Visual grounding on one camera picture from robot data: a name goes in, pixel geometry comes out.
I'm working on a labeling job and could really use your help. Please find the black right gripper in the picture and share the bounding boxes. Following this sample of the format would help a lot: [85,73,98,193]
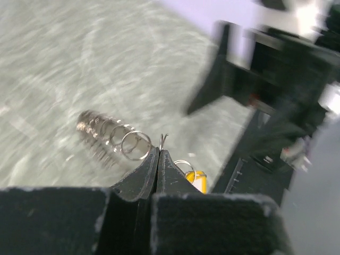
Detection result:
[185,21,339,149]

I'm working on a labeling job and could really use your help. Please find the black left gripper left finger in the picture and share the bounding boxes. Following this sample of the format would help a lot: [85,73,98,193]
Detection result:
[1,148,159,254]

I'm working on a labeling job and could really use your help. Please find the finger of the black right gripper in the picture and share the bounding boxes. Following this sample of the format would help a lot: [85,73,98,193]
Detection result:
[211,110,294,205]

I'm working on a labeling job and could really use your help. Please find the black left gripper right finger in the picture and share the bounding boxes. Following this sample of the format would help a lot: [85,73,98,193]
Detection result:
[151,150,293,254]

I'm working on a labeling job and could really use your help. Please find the metal disc with key rings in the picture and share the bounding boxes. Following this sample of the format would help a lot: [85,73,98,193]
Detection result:
[76,110,155,172]

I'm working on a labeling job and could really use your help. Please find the yellow key tag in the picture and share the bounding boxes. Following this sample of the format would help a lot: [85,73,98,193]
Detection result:
[174,159,207,194]

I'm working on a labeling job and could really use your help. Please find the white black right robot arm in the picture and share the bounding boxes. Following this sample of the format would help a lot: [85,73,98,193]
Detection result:
[185,1,339,254]

